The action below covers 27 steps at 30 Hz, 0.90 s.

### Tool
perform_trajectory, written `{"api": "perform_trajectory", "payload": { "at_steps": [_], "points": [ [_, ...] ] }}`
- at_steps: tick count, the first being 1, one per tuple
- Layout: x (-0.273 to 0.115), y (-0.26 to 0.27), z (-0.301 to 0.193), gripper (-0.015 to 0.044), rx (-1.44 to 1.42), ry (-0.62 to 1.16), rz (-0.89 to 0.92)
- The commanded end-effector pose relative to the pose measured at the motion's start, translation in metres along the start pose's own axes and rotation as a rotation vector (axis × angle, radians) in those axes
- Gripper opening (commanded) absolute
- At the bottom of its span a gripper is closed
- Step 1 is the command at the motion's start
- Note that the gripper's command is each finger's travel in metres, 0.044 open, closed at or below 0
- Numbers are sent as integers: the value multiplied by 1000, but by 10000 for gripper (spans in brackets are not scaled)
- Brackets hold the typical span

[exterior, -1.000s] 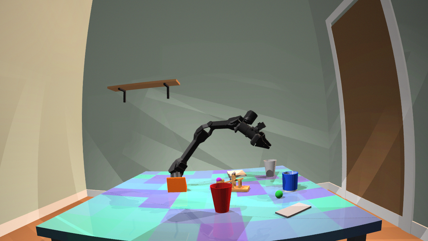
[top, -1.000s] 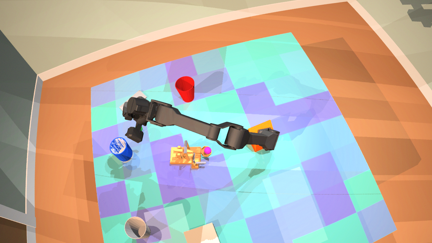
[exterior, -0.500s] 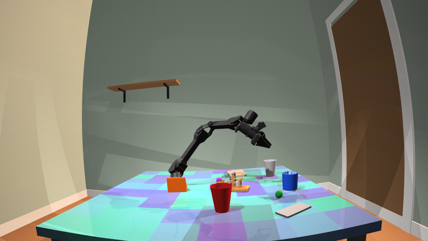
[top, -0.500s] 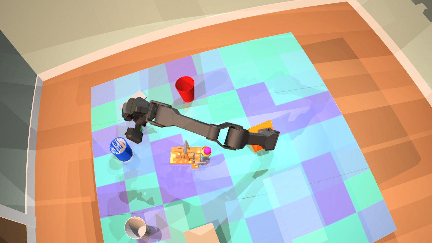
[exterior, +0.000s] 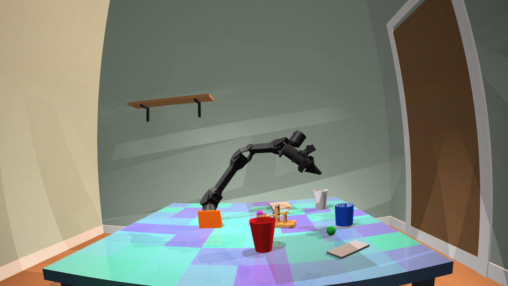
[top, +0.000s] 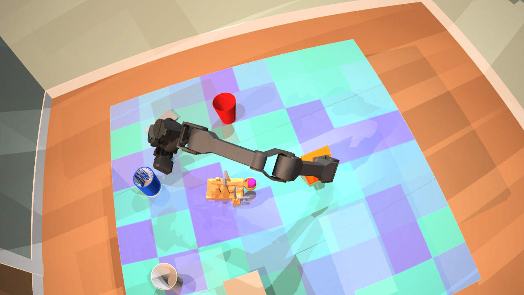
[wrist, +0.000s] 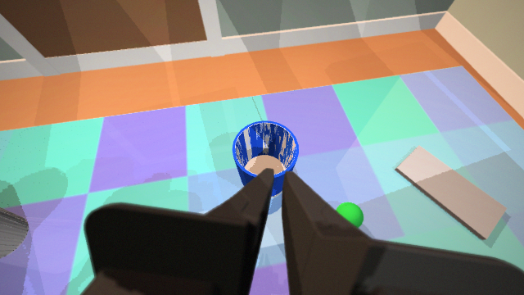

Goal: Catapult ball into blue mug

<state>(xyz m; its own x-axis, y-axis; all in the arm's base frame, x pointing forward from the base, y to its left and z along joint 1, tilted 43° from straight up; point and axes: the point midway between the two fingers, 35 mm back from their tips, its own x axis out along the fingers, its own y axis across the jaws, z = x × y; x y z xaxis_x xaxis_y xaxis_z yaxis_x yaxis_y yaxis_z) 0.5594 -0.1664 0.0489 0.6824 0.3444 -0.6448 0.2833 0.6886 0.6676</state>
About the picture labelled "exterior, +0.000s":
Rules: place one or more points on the green ball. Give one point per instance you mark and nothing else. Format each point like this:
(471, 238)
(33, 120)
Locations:
(331, 230)

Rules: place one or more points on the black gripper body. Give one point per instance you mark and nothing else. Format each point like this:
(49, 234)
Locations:
(301, 160)

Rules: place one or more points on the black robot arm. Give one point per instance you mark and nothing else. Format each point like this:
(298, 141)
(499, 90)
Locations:
(213, 196)

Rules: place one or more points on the beige flat rectangular plank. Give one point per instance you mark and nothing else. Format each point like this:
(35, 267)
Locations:
(347, 249)

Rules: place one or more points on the red plastic cup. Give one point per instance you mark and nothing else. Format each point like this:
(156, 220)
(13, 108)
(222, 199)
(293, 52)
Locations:
(262, 229)

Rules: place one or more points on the blue cup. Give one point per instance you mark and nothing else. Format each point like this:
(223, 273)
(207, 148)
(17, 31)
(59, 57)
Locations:
(344, 215)

